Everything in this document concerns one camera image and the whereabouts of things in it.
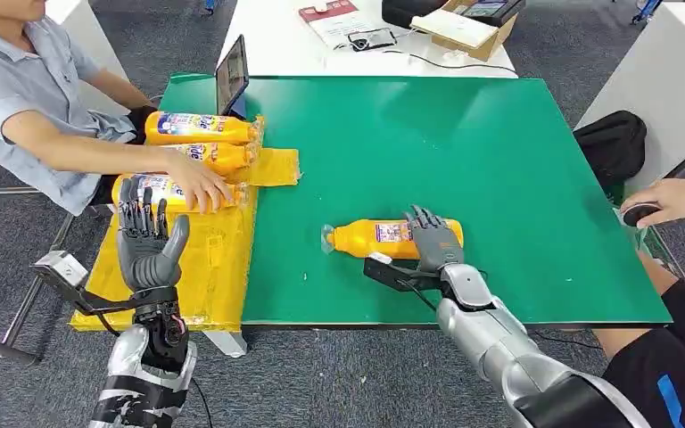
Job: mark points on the black pouch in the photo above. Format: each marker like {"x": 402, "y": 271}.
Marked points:
{"x": 407, "y": 12}

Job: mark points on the green table mat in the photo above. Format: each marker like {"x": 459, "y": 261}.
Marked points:
{"x": 496, "y": 177}

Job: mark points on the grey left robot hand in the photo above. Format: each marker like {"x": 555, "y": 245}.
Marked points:
{"x": 147, "y": 260}

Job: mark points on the white table foot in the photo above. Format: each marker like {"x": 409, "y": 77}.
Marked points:
{"x": 230, "y": 344}

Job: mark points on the white foam sheet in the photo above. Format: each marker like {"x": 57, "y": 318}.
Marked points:
{"x": 452, "y": 29}

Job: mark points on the black backpack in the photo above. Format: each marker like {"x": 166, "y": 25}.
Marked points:
{"x": 611, "y": 144}

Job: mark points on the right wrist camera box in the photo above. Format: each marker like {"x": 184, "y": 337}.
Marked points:
{"x": 390, "y": 273}

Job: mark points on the round hand controller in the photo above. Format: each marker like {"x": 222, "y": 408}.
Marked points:
{"x": 641, "y": 214}

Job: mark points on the blue chair base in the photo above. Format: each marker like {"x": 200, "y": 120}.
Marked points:
{"x": 645, "y": 9}

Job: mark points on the orange drink bottle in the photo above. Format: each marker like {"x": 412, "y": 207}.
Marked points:
{"x": 200, "y": 129}
{"x": 366, "y": 236}
{"x": 171, "y": 192}
{"x": 224, "y": 156}

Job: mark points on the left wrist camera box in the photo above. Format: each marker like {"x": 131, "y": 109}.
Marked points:
{"x": 62, "y": 272}

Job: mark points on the yellow sheet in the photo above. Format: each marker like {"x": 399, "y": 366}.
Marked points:
{"x": 212, "y": 260}

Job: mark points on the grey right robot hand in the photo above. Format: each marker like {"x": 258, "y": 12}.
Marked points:
{"x": 437, "y": 245}

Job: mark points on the cardboard box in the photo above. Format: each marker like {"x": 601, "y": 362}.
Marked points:
{"x": 478, "y": 48}

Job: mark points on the person with hand controllers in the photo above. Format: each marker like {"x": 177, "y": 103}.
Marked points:
{"x": 667, "y": 378}

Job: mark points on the metal table frame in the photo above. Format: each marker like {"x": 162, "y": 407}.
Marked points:
{"x": 35, "y": 283}

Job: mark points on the seated person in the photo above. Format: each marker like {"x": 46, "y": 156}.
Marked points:
{"x": 23, "y": 88}

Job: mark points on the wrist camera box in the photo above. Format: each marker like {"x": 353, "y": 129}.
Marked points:
{"x": 62, "y": 272}
{"x": 390, "y": 273}

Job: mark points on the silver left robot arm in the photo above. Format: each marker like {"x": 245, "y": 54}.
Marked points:
{"x": 141, "y": 378}

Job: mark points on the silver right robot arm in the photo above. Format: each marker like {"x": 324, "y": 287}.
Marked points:
{"x": 508, "y": 354}

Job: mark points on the black tablet on stand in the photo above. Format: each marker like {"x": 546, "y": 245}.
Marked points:
{"x": 232, "y": 77}

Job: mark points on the black card terminal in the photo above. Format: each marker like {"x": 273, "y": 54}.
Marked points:
{"x": 490, "y": 9}

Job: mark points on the white side table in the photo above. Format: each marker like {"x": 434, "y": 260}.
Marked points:
{"x": 667, "y": 83}

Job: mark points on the red and white booklet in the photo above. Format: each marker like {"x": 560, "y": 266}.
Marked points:
{"x": 330, "y": 20}

